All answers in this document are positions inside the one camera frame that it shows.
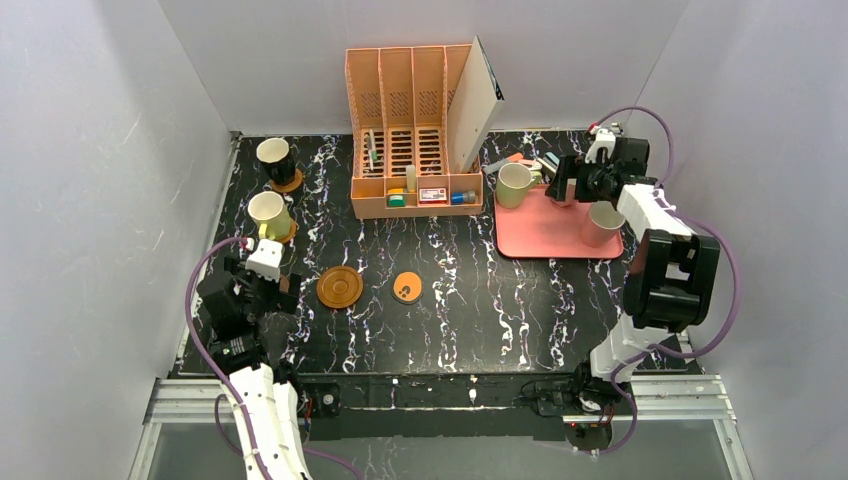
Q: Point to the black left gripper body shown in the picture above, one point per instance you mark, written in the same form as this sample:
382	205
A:
267	288

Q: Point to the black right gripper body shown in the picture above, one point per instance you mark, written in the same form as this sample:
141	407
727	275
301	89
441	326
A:
568	180

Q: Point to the yellow mug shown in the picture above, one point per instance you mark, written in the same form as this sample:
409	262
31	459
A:
270	214

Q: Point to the black mug white inside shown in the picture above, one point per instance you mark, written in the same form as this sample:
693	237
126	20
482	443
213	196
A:
274	156

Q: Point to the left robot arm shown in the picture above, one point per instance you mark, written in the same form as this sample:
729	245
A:
263	398

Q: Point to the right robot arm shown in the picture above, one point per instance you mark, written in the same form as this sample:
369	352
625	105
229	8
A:
671	278

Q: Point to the plain orange coaster near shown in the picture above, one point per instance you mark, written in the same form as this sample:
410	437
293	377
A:
283	239

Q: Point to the plain orange coaster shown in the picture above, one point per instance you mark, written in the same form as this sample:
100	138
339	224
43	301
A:
283	239
291	186

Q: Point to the ridged orange round coaster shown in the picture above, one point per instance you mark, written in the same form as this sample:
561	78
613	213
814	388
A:
339	287

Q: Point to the plain orange coaster far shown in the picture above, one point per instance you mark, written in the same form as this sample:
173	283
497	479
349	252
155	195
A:
291	186

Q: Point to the orange coaster with black logo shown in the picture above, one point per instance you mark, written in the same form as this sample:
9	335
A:
407	287

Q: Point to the teal eraser block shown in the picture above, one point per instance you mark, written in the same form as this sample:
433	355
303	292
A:
549	163

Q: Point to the pink tray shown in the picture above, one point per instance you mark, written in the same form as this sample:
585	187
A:
539	228

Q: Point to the green mug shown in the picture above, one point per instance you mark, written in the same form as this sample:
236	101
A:
513	184

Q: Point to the grey marker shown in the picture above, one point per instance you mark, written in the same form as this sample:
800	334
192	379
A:
495	167

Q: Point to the blue grey bottle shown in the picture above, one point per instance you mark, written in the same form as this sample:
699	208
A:
465	197

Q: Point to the white leaning book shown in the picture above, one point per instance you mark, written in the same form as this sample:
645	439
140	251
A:
476	103

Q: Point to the red white card box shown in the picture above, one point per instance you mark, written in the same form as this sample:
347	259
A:
432	196

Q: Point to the white tube in organizer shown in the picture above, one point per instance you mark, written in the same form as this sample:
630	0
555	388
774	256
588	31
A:
411	178

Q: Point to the pen in organizer slot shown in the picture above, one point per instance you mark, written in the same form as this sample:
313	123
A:
371	148

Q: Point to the orange desk file organizer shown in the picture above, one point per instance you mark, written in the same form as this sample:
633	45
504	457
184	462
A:
403	94

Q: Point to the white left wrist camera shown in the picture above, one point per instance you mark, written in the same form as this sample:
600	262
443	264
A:
265	260

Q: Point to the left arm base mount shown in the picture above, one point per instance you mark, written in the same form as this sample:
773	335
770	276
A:
316	399

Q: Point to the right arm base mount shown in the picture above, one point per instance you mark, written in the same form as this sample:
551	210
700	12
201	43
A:
587	406

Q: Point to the aluminium front rail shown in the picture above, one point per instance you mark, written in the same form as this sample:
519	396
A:
658	396

